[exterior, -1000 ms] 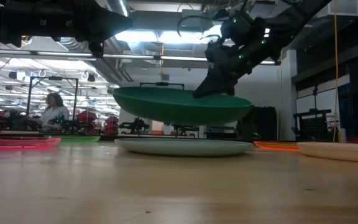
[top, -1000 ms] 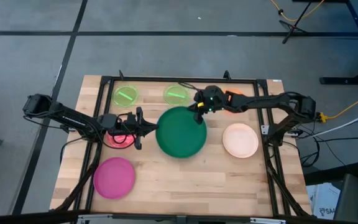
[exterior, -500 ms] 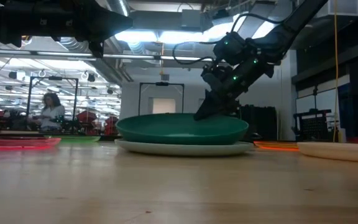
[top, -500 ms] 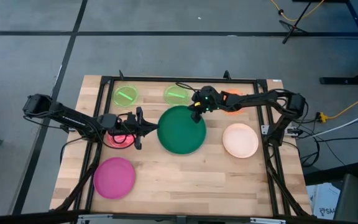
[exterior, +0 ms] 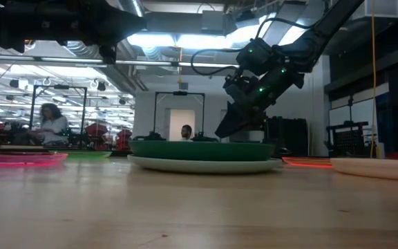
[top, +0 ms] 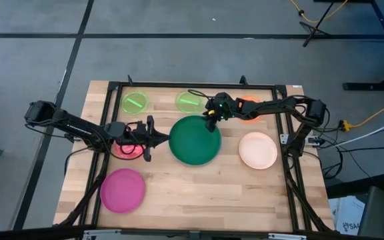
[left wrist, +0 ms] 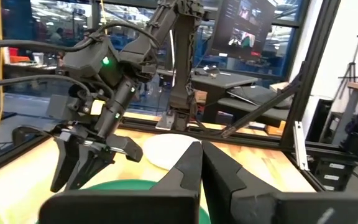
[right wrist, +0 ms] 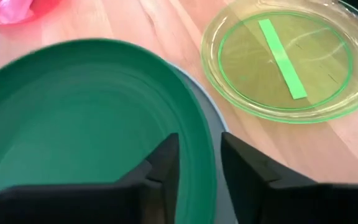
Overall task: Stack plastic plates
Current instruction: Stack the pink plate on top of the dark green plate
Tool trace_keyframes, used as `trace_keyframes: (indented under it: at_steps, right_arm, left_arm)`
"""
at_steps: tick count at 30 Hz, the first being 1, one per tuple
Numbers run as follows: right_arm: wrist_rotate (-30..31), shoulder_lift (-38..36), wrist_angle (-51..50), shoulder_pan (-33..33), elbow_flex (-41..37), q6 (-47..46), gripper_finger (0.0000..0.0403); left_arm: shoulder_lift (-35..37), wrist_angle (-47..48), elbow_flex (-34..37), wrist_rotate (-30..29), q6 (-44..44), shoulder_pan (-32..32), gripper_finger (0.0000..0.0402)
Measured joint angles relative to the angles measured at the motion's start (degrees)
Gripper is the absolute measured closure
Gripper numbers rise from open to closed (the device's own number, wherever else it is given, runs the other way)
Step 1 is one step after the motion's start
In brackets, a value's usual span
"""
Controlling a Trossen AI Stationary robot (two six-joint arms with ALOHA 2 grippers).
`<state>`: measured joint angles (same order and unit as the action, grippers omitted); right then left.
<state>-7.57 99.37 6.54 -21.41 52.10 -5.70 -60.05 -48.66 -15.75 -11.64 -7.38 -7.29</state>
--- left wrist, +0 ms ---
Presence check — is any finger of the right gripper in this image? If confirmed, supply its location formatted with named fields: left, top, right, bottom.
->
left=64, top=145, right=116, bottom=191
left=50, top=136, right=81, bottom=193

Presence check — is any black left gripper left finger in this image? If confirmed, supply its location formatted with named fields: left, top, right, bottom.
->
left=39, top=141, right=203, bottom=224

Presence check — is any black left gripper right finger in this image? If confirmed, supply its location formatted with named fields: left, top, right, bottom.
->
left=201, top=141, right=358, bottom=224

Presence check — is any green plastic plate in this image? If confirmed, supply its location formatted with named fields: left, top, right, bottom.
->
left=82, top=179, right=213, bottom=224

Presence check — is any black stand foot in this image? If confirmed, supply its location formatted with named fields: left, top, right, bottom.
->
left=12, top=125, right=54, bottom=147

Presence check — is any white plastic plate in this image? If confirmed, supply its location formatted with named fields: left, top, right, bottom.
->
left=142, top=133, right=202, bottom=171

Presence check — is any black computer case with labels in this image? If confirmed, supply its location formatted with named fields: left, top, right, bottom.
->
left=312, top=156, right=358, bottom=192

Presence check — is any person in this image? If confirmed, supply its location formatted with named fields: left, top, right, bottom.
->
left=48, top=27, right=65, bottom=45

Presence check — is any black laptop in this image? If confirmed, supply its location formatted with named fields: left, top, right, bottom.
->
left=226, top=85, right=294, bottom=110

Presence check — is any black computer tower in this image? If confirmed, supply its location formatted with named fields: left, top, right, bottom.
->
left=305, top=98, right=334, bottom=144

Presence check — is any orange storage bin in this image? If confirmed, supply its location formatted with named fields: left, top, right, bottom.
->
left=8, top=47, right=31, bottom=65

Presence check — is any grey office desk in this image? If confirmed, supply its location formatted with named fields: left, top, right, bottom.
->
left=156, top=67, right=260, bottom=124

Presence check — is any cardboard box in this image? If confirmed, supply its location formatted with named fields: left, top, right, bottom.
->
left=268, top=81, right=291, bottom=94

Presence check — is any black computer monitor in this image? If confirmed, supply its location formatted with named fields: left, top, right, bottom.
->
left=208, top=0, right=277, bottom=62

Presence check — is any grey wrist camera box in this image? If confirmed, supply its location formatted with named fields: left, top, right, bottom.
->
left=45, top=94, right=82, bottom=123

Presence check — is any black aluminium frame rail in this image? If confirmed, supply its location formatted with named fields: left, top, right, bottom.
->
left=118, top=116, right=358, bottom=163
left=0, top=133, right=54, bottom=181

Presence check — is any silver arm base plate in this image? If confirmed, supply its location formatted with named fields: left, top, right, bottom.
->
left=155, top=111, right=176, bottom=131

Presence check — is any white metal bracket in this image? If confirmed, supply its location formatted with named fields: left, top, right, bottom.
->
left=292, top=120, right=310, bottom=172

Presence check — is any black diagonal frame brace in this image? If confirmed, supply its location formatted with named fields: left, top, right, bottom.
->
left=220, top=73, right=303, bottom=139

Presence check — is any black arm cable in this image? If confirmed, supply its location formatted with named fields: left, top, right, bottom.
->
left=0, top=29, right=105, bottom=54
left=0, top=73, right=92, bottom=96

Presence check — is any thin yellow hanging cable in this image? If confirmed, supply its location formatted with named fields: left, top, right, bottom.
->
left=99, top=0, right=109, bottom=35

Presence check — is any black aluminium frame post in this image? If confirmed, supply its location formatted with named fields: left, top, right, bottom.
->
left=280, top=0, right=342, bottom=147

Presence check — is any black camera tripod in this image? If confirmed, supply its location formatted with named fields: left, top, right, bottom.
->
left=333, top=33, right=358, bottom=101

